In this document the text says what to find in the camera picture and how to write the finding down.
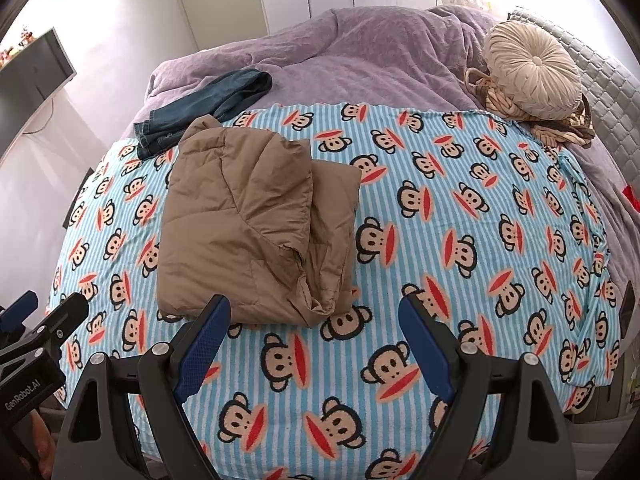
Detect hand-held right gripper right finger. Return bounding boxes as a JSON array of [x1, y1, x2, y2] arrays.
[[398, 293, 571, 480]]

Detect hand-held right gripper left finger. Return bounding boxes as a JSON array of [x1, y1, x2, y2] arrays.
[[52, 294, 232, 480]]

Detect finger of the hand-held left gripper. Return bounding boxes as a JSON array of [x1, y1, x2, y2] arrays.
[[0, 290, 39, 333], [35, 292, 90, 348]]

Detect tan puffer jacket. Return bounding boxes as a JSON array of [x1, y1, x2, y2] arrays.
[[156, 115, 362, 328]]

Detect person's left hand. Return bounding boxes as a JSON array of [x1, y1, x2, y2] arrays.
[[31, 406, 57, 467]]

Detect blue striped monkey print blanket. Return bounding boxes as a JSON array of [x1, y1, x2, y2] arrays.
[[50, 102, 623, 480]]

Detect dark phone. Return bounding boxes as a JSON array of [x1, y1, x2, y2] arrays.
[[619, 290, 637, 341]]

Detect grey flat screen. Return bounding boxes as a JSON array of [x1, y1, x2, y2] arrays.
[[0, 27, 77, 150]]

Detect dark blue jeans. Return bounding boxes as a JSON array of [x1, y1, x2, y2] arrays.
[[132, 70, 273, 161]]

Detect striped beige cloth bag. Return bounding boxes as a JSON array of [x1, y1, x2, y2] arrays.
[[464, 67, 596, 148]]

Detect group of small colourful figurines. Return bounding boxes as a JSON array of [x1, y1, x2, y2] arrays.
[[0, 31, 37, 64]]

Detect purple duvet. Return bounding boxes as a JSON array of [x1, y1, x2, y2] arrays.
[[145, 5, 640, 286]]

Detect round beige pleated pillow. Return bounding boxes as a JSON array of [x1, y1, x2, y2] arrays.
[[482, 21, 583, 121]]

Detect grey quilted headboard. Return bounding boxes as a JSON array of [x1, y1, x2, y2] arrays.
[[505, 7, 640, 181]]

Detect white door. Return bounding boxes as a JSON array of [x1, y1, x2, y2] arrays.
[[170, 0, 268, 53]]

